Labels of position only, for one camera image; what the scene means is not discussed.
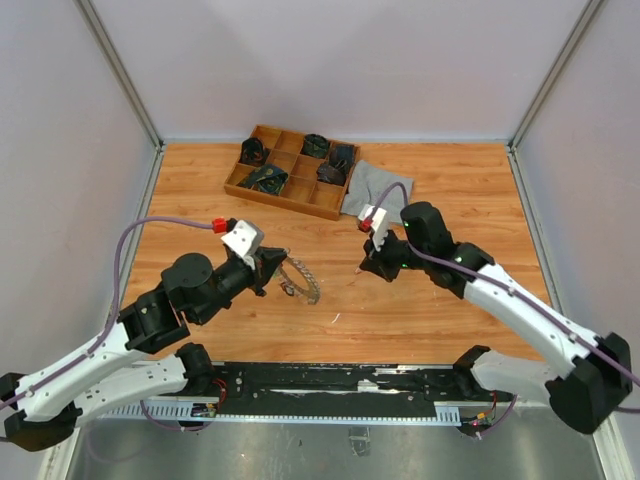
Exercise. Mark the wooden divided tray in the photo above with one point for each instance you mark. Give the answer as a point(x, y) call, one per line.
point(303, 193)

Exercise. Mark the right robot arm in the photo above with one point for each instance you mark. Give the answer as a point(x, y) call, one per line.
point(583, 377)

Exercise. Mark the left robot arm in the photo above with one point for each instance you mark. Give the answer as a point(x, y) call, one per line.
point(145, 354)

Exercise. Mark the red key tag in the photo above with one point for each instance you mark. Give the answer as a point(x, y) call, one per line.
point(288, 289)

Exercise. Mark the rolled green tie back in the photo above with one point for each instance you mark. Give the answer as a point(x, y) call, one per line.
point(316, 146)

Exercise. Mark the slotted grey cable duct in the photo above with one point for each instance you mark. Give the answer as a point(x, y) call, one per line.
point(295, 410)

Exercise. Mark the rolled dark tie right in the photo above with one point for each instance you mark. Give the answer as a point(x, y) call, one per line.
point(342, 157)

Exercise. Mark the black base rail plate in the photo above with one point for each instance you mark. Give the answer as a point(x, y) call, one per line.
point(376, 381)

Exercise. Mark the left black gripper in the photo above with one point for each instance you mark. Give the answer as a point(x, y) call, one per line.
point(271, 259)

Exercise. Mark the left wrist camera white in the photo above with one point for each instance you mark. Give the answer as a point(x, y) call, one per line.
point(244, 240)

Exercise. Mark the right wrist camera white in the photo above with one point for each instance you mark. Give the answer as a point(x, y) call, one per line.
point(374, 221)

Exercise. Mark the rolled dark tie back left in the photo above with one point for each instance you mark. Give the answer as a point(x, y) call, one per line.
point(253, 152)

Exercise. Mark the grey folded cloth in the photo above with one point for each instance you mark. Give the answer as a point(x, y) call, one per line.
point(366, 186)

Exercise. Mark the rolled purple tie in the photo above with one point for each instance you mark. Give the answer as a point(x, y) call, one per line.
point(329, 174)

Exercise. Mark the rolled dark tie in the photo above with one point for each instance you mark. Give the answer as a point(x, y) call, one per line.
point(253, 152)
point(342, 157)

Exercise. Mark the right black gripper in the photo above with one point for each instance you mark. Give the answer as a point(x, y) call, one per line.
point(375, 261)

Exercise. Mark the blue patterned tie front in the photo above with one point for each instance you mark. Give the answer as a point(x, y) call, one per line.
point(268, 178)

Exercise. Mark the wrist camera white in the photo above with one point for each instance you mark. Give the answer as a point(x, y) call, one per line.
point(374, 221)
point(244, 240)

